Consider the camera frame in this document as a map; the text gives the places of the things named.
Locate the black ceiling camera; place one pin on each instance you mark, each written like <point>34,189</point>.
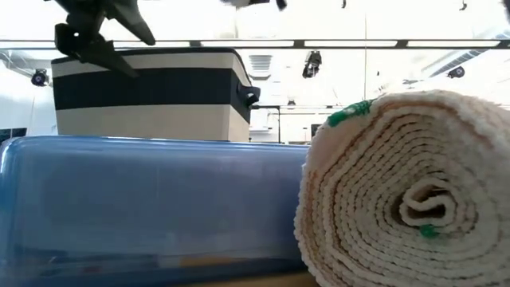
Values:
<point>312,64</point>
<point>40,77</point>
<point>456,71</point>

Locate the thin vertical pole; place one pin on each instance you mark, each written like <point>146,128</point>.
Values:
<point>364,60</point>

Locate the beige elastic bandage roll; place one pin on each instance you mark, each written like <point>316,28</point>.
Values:
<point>378,179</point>

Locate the dark computer monitor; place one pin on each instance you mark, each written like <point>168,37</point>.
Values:
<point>12,133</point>

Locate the blue translucent plastic case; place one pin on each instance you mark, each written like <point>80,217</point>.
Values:
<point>139,199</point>

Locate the black computer monitor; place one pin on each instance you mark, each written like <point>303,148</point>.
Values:
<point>315,129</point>

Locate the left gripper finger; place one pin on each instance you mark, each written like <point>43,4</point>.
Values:
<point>133,20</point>
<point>91,49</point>

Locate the navy white striped fabric basket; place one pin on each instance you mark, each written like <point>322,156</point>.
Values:
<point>151,87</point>

